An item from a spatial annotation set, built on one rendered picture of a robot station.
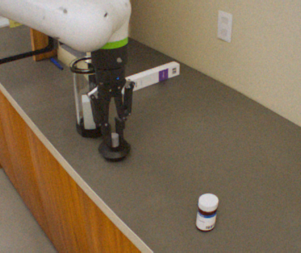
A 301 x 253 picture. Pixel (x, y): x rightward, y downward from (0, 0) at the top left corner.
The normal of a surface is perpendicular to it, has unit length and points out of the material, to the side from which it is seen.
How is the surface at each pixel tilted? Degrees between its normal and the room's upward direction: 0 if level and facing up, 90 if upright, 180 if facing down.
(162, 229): 0
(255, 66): 90
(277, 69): 90
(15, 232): 0
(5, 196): 0
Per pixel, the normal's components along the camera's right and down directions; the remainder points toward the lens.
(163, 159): 0.00, -0.84
